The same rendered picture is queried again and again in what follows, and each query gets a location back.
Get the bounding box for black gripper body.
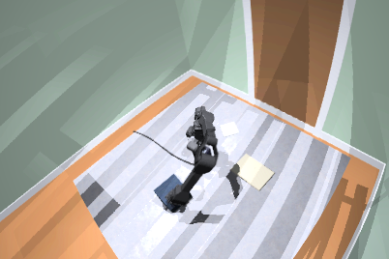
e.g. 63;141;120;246
186;130;204;153

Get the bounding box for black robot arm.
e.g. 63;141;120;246
165;106;219;206

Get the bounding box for white flat square plate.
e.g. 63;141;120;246
220;122;239;137

